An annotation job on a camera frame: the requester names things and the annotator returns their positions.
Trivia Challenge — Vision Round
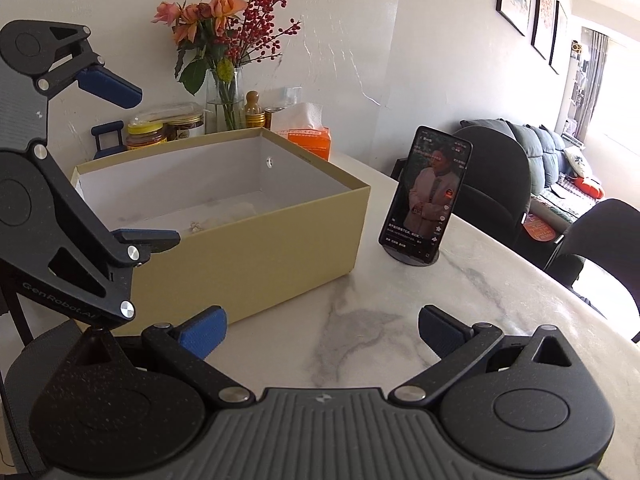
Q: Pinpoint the white bookshelf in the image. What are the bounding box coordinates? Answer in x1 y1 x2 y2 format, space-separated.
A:
560 40 593 142

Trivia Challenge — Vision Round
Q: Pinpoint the grey curtain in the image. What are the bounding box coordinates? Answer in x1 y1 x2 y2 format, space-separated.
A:
582 27 610 137

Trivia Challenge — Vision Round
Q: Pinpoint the window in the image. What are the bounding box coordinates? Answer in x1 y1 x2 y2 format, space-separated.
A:
600 35 640 161

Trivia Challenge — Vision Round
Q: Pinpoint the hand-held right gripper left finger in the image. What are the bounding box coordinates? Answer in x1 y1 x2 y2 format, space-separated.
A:
57 305 257 408

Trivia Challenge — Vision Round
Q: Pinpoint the red patterned cushion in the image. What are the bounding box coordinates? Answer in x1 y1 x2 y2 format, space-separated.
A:
522 212 557 242

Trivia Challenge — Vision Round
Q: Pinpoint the orange cushion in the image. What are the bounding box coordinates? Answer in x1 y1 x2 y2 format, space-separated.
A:
570 176 606 201

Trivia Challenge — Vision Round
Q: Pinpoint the yellow lidded honey jar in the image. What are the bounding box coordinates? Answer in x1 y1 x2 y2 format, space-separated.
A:
125 122 168 152

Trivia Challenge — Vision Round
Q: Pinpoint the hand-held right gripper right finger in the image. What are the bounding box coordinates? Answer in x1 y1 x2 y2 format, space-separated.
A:
418 304 586 406

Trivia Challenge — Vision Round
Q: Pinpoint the glass vase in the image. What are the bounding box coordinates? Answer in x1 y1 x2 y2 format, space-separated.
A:
204 66 245 133

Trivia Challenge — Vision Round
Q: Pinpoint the white sofa pillow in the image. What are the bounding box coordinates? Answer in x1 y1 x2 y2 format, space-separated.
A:
564 146 594 179

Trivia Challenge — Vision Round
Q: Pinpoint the black smartphone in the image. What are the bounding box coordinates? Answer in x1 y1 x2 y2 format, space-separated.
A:
378 125 474 260

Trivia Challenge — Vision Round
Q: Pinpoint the black dining chair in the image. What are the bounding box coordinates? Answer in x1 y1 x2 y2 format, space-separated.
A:
391 126 532 257
0 255 88 478
542 198 640 345

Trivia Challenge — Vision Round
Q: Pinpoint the dark grey sofa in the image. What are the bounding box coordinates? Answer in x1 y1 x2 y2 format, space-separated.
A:
459 118 603 213

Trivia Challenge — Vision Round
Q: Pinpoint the brass gourd ornament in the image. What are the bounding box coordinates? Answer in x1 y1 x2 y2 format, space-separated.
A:
244 90 265 130

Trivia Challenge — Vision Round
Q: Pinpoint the dark glass jar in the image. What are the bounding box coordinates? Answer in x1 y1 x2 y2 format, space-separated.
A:
165 115 206 142

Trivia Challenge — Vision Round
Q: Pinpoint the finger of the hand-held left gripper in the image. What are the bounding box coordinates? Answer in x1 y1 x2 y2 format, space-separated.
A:
29 145 182 309
32 22 144 110

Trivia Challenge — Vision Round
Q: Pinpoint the flower bouquet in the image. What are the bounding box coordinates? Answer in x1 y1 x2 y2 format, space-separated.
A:
151 0 303 97

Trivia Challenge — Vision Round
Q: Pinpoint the yellow cardboard box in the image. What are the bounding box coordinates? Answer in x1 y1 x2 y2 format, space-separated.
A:
70 127 372 337

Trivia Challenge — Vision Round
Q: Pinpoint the orange tissue box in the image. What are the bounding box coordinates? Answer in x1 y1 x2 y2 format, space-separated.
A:
272 102 332 162

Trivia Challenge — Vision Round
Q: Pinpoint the small blue frame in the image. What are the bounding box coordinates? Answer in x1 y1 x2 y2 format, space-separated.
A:
91 120 127 162

